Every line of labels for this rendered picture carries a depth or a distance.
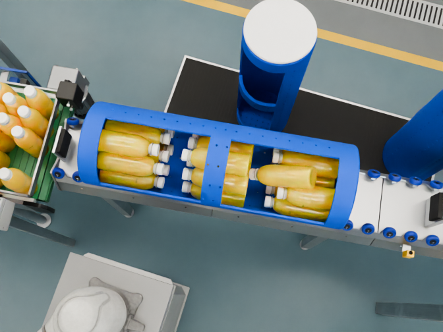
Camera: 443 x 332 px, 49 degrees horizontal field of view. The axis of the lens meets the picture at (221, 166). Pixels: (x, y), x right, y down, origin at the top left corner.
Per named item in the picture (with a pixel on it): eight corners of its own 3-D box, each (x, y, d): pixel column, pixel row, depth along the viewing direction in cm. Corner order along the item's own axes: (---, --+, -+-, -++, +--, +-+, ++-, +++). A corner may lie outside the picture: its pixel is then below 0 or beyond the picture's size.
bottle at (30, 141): (26, 147, 186) (3, 130, 167) (43, 136, 187) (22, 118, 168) (35, 162, 185) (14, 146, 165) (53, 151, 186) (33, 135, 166)
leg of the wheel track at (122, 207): (132, 218, 270) (106, 195, 209) (122, 216, 270) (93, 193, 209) (135, 208, 271) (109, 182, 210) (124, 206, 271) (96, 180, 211)
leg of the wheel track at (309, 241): (309, 250, 265) (335, 237, 204) (298, 248, 265) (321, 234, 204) (310, 240, 266) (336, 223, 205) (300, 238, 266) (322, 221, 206)
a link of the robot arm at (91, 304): (138, 313, 148) (119, 315, 126) (95, 359, 145) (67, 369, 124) (103, 275, 151) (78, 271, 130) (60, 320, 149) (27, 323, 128)
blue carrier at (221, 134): (333, 231, 174) (353, 228, 146) (94, 188, 178) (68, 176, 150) (344, 154, 178) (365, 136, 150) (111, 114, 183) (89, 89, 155)
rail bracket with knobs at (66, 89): (79, 114, 190) (71, 105, 180) (61, 112, 190) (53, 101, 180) (86, 91, 192) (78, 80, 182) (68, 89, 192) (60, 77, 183)
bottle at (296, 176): (308, 169, 149) (250, 166, 159) (309, 192, 151) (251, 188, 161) (316, 163, 155) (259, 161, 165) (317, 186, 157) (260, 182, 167)
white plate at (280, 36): (256, -11, 188) (256, -9, 189) (233, 51, 181) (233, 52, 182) (325, 8, 186) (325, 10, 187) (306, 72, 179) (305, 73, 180)
